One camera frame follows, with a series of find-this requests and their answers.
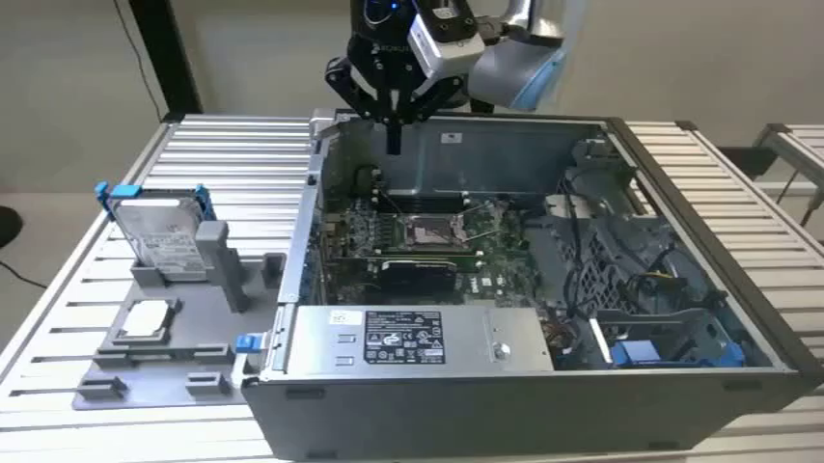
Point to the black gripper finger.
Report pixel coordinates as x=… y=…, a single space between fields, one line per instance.
x=427 y=103
x=350 y=87

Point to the hard disk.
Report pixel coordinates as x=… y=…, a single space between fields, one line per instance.
x=160 y=231
x=633 y=354

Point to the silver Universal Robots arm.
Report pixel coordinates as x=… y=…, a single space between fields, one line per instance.
x=495 y=72

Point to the metal disk bay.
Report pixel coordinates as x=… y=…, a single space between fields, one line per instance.
x=650 y=318

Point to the black RAM slot bank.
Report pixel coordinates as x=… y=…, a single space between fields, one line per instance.
x=438 y=252
x=424 y=200

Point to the CPU socket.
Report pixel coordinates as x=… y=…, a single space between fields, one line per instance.
x=424 y=234

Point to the green Dell motherboard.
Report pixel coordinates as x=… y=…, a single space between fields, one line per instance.
x=502 y=251

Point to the black graphics card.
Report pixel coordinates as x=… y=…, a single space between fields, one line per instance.
x=418 y=277

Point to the perforated metal drive cage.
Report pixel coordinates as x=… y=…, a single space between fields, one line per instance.
x=598 y=251

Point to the silver power supply unit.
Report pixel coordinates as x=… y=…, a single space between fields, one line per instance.
x=463 y=337

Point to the blue case latch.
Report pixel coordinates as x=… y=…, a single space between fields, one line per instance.
x=247 y=343

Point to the grey plastic parts rack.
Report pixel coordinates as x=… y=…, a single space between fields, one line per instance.
x=192 y=328

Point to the silver CPU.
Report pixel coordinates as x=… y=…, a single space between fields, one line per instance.
x=148 y=318

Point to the black round floor stand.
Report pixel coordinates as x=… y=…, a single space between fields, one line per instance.
x=8 y=226

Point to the dark grey PC case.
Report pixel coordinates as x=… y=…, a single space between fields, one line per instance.
x=450 y=419

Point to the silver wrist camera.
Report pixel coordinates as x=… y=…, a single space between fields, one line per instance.
x=450 y=43

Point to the black room post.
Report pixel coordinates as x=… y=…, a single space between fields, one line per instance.
x=165 y=53

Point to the aluminium frame side table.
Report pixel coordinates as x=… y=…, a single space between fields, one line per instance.
x=798 y=140

